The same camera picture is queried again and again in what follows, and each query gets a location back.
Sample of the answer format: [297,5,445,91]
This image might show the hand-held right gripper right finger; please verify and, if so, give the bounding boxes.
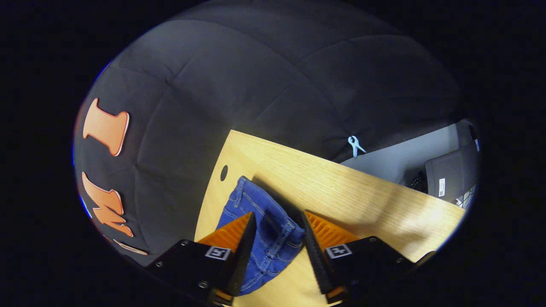
[300,211,436,304]

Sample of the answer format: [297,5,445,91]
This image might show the black backdrop cloth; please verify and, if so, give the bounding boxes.
[73,0,474,265]

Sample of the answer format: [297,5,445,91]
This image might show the light blue plastic clamp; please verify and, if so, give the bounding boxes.
[348,135,366,157]

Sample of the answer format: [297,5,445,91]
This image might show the dark grey box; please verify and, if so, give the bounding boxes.
[424,141,480,201]

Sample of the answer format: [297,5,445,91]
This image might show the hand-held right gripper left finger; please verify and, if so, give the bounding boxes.
[146,212,258,307]

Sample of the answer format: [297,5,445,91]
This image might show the blue denim jeans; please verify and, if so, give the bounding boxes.
[215,176,307,296]

